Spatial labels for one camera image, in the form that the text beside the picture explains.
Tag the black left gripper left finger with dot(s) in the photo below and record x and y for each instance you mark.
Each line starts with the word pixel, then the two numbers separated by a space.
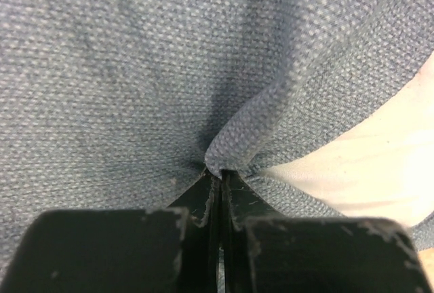
pixel 174 249

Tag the grey-blue pillowcase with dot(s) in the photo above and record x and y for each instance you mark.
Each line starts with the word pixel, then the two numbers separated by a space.
pixel 122 103

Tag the white pillow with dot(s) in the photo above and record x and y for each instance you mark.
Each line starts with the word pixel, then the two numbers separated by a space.
pixel 383 167

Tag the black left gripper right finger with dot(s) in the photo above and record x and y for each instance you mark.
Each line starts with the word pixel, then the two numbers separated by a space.
pixel 266 251

